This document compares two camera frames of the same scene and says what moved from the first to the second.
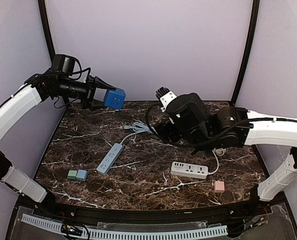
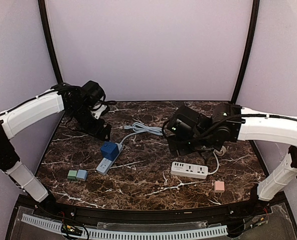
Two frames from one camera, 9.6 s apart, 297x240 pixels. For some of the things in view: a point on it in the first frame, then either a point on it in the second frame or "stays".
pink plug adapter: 219,186 stays
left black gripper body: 91,90 → 100,129
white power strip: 189,170 stays
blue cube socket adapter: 114,98 → 110,150
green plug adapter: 72,174 stays
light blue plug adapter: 82,174 stays
